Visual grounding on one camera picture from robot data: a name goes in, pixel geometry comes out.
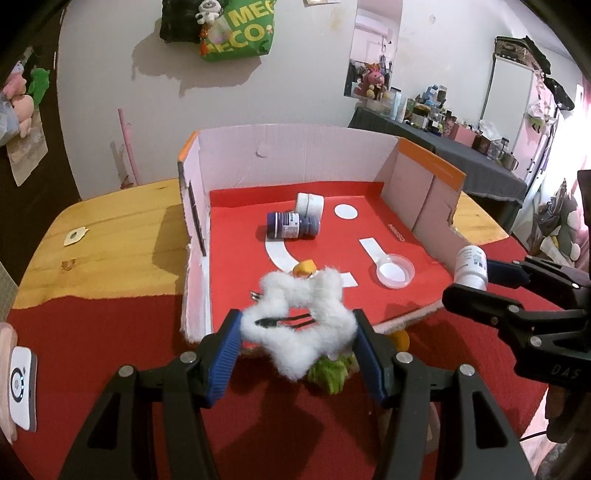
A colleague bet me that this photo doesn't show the side table with dark cloth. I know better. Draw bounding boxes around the side table with dark cloth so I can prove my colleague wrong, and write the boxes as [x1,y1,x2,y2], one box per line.
[348,106,527,232]

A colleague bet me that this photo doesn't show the blue ink bottle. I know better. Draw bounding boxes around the blue ink bottle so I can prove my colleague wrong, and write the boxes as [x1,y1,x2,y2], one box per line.
[265,211,321,241]

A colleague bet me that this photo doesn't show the white remote control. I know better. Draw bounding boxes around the white remote control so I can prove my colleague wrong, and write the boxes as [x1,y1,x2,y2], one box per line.
[9,346,38,432]

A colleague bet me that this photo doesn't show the grey plastic bag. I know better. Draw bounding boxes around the grey plastic bag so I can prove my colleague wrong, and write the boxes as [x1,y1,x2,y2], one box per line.
[0,92,24,148]

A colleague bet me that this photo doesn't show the patterned dark bag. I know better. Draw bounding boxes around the patterned dark bag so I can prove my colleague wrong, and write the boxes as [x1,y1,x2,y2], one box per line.
[494,36,555,75]

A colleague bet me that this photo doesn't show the black bag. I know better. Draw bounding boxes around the black bag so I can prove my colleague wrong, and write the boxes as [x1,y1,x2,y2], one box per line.
[159,0,204,44]

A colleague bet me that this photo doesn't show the grey plush toy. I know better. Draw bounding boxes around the grey plush toy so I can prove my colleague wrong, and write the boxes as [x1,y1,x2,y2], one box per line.
[536,180,583,264]

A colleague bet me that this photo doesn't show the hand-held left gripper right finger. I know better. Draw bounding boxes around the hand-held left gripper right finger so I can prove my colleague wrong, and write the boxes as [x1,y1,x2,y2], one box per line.
[352,309,527,480]

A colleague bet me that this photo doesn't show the green shopping bag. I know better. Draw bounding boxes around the green shopping bag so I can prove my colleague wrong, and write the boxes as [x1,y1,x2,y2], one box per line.
[199,0,278,63]

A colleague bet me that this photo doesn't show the peach plush toy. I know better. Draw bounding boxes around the peach plush toy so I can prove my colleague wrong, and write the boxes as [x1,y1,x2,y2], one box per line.
[14,97,36,138]

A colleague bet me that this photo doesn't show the red knitted blanket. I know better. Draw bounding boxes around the red knitted blanket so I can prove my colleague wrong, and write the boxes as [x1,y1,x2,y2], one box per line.
[7,272,555,480]

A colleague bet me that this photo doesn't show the pink plush toy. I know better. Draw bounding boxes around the pink plush toy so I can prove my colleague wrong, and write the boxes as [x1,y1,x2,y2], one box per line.
[2,60,28,100]

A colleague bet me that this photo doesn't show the wall mirror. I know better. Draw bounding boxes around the wall mirror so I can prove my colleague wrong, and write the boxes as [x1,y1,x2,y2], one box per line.
[344,0,403,99]

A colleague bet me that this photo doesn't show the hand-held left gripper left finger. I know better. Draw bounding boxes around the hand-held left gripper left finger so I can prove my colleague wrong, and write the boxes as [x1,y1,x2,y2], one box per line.
[58,309,244,480]

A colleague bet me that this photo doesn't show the pink pouch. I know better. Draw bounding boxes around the pink pouch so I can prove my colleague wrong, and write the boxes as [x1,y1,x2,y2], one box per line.
[0,322,21,445]

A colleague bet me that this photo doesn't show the orange cardboard box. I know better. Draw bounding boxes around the orange cardboard box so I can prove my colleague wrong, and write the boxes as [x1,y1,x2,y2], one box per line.
[177,124,467,357]

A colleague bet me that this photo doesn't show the clutter of bottles and jars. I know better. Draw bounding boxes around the clutter of bottles and jars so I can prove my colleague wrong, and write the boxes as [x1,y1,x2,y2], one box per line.
[365,85,520,169]

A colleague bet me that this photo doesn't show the black hanging clothes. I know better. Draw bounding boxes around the black hanging clothes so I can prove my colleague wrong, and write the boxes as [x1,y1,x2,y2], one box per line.
[542,76,575,112]

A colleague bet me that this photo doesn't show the pink rabbit plush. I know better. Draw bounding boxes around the pink rabbit plush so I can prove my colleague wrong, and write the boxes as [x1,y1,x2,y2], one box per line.
[353,65,393,100]

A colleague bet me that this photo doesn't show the white refrigerator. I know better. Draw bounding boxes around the white refrigerator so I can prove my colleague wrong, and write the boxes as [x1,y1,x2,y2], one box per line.
[480,37,541,181]

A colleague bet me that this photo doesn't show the large white jar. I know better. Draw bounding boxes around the large white jar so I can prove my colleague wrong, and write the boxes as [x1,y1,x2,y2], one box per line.
[295,192,325,217]

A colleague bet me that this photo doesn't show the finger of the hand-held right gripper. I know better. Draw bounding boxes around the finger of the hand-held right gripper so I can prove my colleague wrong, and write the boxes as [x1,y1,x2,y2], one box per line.
[442,282,591,357]
[487,256,591,310]

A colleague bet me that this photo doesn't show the white labelled pill bottle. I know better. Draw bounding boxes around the white labelled pill bottle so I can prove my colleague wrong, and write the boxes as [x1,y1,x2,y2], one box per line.
[453,246,489,291]

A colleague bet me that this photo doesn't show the clear round lid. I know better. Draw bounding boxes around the clear round lid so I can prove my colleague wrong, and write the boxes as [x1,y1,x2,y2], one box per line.
[376,254,415,290]

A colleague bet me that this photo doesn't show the pink stick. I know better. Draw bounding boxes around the pink stick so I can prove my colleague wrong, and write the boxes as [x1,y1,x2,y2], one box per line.
[117,108,139,188]

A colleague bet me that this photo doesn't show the small white plush keychain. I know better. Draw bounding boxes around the small white plush keychain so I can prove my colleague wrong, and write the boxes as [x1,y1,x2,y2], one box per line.
[194,0,228,25]

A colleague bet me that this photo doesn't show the white fluffy hair clip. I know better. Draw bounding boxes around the white fluffy hair clip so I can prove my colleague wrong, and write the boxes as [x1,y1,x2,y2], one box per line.
[240,266,358,381]

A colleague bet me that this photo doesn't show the green plush toy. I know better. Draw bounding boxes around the green plush toy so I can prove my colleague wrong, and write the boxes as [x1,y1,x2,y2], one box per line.
[28,68,51,110]

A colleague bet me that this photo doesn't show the green fluffy hair accessory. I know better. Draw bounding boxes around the green fluffy hair accessory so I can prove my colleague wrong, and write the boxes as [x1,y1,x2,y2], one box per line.
[307,353,358,395]

